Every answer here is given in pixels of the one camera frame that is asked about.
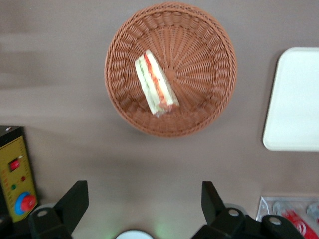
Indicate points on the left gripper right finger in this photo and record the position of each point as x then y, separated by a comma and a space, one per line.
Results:
219, 216

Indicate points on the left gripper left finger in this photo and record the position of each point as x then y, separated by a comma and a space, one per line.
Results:
62, 214

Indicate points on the triangle sandwich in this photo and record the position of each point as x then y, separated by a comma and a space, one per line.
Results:
154, 82

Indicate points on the cream rectangular tray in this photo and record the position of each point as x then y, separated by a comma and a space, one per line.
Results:
294, 99

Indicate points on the brown round wicker basket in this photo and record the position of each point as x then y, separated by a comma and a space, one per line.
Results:
199, 74

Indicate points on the black food warmer yellow panel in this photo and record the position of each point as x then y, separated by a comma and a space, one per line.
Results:
15, 179

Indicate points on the clear acrylic bottle rack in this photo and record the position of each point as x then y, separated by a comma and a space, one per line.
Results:
294, 201

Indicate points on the red soda bottle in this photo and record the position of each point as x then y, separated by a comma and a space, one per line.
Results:
299, 224

